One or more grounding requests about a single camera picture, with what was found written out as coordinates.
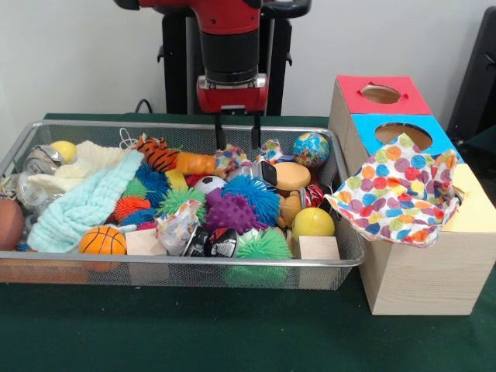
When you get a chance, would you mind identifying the brown toy football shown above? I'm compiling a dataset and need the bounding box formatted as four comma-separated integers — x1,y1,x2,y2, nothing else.
0,198,26,252

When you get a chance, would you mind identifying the light blue cloth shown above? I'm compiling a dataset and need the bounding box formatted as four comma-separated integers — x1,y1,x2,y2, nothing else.
26,149,146,253

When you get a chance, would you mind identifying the polka dot cloth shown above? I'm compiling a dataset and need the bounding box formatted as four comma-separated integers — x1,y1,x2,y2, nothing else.
214,139,284,179
324,133,462,248

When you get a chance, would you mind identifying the orange toy basketball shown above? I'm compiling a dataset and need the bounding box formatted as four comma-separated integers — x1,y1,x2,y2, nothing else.
78,226,128,256

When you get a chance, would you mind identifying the wooden box with three holes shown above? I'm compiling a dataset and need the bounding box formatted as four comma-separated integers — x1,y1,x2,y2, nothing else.
328,74,496,317

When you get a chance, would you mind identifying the shallow mesh toy bin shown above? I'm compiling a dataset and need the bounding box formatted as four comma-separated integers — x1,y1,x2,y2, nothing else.
0,119,365,291

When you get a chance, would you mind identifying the cream knitted cloth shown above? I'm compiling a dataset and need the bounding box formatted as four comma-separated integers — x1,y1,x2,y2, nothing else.
26,139,129,195

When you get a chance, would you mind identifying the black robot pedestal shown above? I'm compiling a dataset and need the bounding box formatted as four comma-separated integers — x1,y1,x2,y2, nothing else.
149,0,313,116

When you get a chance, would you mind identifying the globe print ball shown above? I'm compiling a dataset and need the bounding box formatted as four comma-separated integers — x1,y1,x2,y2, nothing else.
292,132,330,168

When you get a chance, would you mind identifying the black upright bar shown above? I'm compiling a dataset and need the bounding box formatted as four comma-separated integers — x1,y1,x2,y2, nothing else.
447,5,496,143

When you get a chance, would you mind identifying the blue stringy ball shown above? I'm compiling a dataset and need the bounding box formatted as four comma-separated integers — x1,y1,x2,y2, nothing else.
221,174,284,228

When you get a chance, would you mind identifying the smooth yellow ball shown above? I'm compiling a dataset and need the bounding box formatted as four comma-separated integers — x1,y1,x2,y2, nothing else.
292,207,336,241

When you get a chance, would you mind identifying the purple spiky ball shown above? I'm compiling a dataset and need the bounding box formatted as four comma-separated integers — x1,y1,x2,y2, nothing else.
204,188,260,235

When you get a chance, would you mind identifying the green cloth side table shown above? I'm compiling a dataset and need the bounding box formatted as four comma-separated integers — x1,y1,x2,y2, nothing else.
459,126,496,171

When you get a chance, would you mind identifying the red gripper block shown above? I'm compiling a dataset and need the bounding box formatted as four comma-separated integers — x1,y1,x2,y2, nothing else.
196,73,269,150

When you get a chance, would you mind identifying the green stringy ball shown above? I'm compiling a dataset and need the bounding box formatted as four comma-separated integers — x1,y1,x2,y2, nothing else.
157,187,208,218
234,227,293,260

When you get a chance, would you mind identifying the dark green tablecloth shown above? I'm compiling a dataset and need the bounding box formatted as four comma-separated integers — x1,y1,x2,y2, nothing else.
0,112,496,372

